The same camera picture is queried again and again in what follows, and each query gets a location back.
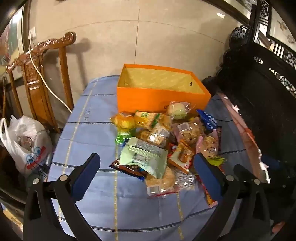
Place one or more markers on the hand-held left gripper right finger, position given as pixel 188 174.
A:
pixel 208 176

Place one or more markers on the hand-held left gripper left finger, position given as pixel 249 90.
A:
pixel 84 178

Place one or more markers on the orange cardboard box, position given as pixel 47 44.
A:
pixel 148 98

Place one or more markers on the yellow green snack packet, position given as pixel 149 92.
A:
pixel 217 161

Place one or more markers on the red orange snack packet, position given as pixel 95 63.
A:
pixel 209 199

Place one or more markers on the pink snack packet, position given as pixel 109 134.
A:
pixel 208 143

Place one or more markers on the orange white snack packet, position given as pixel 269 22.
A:
pixel 182 155

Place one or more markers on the clear bread packet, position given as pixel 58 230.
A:
pixel 166 183

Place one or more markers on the dark brown chocolate bar packet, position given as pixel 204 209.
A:
pixel 126 168

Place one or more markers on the pink clear cookie packet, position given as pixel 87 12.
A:
pixel 189 132

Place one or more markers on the small green candy packet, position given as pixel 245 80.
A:
pixel 121 139

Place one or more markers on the blue snack packet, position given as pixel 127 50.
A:
pixel 209 120

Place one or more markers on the blue striped tablecloth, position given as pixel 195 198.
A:
pixel 92 120

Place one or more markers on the light green snack packet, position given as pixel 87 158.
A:
pixel 143 157

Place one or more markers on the yellow bread packet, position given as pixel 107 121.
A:
pixel 122 121

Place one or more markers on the white plastic bag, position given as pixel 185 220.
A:
pixel 25 141

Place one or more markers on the round white green cake packet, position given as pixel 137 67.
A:
pixel 177 110

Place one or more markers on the yellow green cracker packet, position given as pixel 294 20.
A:
pixel 145 118

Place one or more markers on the dark carved wooden furniture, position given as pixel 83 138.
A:
pixel 261 92

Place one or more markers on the carved wooden chair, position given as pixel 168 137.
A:
pixel 34 76

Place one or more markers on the white wall socket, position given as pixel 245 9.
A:
pixel 32 33

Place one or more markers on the wood framed wall picture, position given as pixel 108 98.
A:
pixel 9 41

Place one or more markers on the dark framed wall picture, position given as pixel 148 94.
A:
pixel 282 25

